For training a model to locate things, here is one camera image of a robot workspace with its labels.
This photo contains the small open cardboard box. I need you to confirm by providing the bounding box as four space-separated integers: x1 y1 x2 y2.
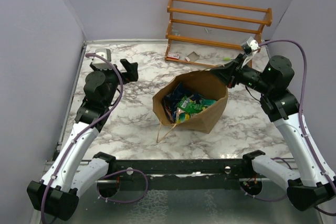
185 51 200 62

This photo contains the dark blue snack packet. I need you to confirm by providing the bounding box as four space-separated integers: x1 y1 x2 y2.
162 82 193 123

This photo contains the green snack packet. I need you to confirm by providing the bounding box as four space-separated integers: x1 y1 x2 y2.
175 94 216 124

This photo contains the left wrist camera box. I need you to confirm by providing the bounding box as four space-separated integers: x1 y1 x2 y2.
90 48 112 71

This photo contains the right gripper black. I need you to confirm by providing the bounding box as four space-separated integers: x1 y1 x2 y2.
210 53 272 94

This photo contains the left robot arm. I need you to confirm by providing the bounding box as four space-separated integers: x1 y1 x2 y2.
27 59 139 223

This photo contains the brown paper bag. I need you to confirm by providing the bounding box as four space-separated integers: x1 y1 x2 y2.
153 70 228 134

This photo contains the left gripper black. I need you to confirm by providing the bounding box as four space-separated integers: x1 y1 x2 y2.
91 59 138 107

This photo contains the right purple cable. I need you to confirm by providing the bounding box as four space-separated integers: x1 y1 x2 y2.
258 39 336 201

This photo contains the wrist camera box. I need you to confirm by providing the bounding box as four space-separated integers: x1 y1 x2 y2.
240 37 260 67
90 48 112 71

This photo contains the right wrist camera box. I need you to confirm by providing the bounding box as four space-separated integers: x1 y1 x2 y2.
240 37 260 67

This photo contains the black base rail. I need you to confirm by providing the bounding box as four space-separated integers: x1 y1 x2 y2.
94 152 257 190

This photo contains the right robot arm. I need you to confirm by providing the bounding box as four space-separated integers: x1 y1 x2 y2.
210 54 335 211

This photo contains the red white small box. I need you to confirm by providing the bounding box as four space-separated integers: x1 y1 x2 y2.
167 52 180 59

